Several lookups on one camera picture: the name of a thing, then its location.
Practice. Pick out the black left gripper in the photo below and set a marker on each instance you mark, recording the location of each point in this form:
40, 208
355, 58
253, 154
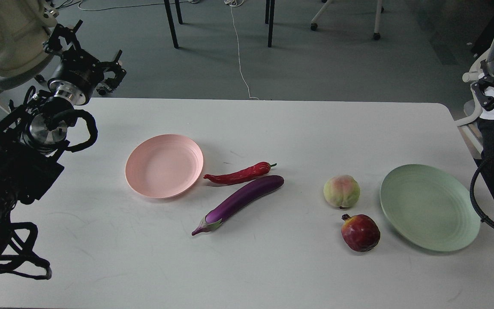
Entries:
78, 73

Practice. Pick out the pale green pink peach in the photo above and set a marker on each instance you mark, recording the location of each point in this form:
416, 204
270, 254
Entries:
342, 192

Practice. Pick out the red pomegranate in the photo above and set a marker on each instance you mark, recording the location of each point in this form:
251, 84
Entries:
360, 232

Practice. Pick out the red chili pepper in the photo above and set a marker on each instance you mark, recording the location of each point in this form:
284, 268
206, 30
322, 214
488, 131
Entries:
241, 176

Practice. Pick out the purple eggplant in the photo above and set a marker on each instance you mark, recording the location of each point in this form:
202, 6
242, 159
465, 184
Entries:
237, 201

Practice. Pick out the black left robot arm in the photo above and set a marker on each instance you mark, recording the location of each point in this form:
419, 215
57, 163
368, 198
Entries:
35, 135

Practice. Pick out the white office chair right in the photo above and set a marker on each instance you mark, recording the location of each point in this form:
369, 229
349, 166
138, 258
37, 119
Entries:
480, 81

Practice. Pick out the beige office chair left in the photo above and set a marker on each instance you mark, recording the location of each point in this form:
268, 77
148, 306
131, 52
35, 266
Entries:
24, 26

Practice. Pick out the black table leg left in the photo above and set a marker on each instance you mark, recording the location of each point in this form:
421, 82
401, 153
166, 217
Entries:
171, 21

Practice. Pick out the black table leg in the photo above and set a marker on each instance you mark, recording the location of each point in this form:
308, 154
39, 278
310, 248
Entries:
171, 21
269, 20

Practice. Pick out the green plastic plate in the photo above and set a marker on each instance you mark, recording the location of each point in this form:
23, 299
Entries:
429, 208

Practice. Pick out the pink plastic plate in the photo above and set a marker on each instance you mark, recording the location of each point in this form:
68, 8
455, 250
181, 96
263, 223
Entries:
164, 166

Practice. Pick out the white chair base with casters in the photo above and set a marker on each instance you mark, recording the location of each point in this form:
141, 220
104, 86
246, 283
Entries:
351, 20

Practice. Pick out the black table leg right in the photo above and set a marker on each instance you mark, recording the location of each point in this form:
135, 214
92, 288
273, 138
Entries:
269, 20

